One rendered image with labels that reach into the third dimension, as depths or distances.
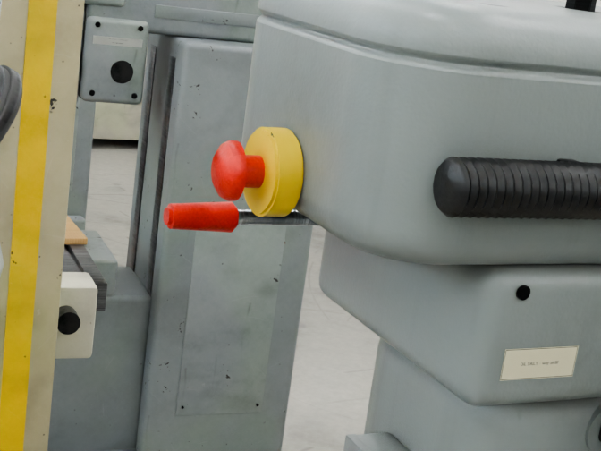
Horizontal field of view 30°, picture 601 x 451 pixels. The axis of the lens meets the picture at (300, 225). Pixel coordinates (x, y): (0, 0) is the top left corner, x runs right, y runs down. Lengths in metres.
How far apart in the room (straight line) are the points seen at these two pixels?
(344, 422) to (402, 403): 3.82
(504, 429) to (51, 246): 1.86
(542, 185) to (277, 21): 0.24
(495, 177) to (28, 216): 1.97
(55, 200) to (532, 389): 1.88
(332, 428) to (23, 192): 2.41
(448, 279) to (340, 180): 0.12
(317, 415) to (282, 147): 4.02
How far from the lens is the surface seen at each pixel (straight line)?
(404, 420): 0.88
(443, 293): 0.76
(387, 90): 0.66
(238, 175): 0.72
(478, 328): 0.73
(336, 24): 0.70
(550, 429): 0.83
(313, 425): 4.63
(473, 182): 0.63
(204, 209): 0.85
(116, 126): 9.35
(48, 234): 2.56
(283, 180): 0.73
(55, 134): 2.51
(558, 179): 0.67
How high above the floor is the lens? 1.92
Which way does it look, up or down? 15 degrees down
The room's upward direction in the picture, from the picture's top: 8 degrees clockwise
